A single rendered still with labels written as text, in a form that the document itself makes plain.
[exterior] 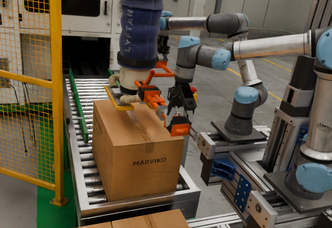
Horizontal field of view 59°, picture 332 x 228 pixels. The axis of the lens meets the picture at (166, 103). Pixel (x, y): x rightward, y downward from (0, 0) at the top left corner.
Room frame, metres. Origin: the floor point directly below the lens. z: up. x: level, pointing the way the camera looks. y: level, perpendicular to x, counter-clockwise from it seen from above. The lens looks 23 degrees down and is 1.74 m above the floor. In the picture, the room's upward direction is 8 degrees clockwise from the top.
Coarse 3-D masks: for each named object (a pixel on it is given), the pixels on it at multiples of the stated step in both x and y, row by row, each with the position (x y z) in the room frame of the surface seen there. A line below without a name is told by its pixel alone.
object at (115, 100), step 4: (104, 88) 1.68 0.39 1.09; (108, 88) 1.65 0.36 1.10; (108, 92) 1.60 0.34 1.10; (112, 92) 1.59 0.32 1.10; (112, 96) 1.54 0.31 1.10; (116, 96) 1.54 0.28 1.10; (120, 96) 1.50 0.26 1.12; (112, 100) 1.49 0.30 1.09; (116, 100) 1.48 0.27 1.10; (116, 104) 1.44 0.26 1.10; (120, 104) 1.44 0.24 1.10; (124, 104) 1.44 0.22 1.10; (128, 104) 1.45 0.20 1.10; (116, 108) 1.40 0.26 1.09; (120, 108) 1.41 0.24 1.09; (124, 108) 1.42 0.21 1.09; (128, 108) 1.43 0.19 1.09; (132, 108) 1.44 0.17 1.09
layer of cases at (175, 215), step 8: (144, 216) 1.24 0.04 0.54; (152, 216) 1.25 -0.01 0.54; (160, 216) 1.26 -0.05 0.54; (168, 216) 1.26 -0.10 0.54; (176, 216) 1.27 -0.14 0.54; (96, 224) 1.14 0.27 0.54; (104, 224) 1.15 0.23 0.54; (112, 224) 1.16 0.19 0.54; (120, 224) 1.16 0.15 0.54; (128, 224) 1.17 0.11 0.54; (136, 224) 1.18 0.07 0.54; (144, 224) 1.19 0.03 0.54; (152, 224) 1.19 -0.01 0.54; (160, 224) 1.20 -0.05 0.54; (168, 224) 1.21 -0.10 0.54; (176, 224) 1.21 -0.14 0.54; (184, 224) 1.22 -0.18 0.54
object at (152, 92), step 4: (140, 88) 1.38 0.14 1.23; (144, 88) 1.41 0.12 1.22; (148, 88) 1.41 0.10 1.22; (152, 88) 1.42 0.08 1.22; (156, 88) 1.42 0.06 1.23; (140, 92) 1.39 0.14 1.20; (144, 92) 1.34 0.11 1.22; (148, 92) 1.34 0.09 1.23; (152, 92) 1.35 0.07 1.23; (156, 92) 1.36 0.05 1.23; (160, 92) 1.37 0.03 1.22; (140, 96) 1.36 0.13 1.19; (144, 96) 1.33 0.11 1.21; (152, 96) 1.35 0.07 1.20; (144, 100) 1.33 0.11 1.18; (148, 100) 1.34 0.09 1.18
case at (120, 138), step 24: (96, 120) 1.68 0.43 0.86; (120, 120) 1.55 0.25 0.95; (144, 120) 1.59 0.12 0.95; (96, 144) 1.65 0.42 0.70; (120, 144) 1.28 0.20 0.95; (144, 144) 1.33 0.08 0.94; (168, 144) 1.39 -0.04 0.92; (120, 168) 1.28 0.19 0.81; (144, 168) 1.34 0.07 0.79; (168, 168) 1.40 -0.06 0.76; (120, 192) 1.28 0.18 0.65; (144, 192) 1.34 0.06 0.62
